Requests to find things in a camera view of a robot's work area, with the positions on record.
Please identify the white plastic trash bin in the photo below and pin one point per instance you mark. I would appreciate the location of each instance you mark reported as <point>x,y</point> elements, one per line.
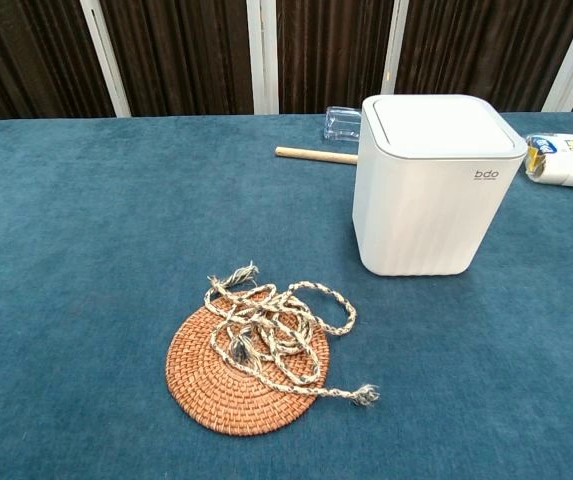
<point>426,210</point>

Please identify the wooden dowel stick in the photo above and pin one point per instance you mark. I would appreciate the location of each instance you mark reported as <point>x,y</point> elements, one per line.
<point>316,155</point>

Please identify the clear plastic container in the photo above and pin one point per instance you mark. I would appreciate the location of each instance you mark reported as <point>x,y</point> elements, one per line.
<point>342,125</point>

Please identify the round woven rattan coaster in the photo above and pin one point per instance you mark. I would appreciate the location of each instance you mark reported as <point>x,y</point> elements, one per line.
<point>206,385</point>

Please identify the blue velvet table cloth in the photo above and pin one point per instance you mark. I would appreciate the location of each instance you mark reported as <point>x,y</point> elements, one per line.
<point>91,240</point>

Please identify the dark brown curtain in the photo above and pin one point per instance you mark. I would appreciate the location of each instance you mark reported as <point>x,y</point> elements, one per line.
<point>186,50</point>

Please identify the printed plastic bag roll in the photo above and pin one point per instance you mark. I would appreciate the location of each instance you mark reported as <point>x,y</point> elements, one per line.
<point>568,160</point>

